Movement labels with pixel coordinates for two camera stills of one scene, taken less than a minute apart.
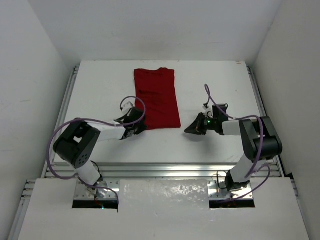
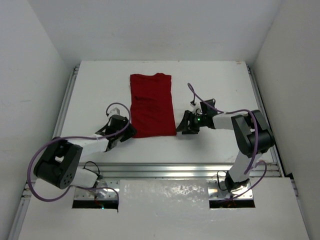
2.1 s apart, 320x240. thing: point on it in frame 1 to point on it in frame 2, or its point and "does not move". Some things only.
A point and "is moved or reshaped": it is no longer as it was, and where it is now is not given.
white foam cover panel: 164,209 does not move
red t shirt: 157,88 is moved or reshaped
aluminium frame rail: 132,170 does not move
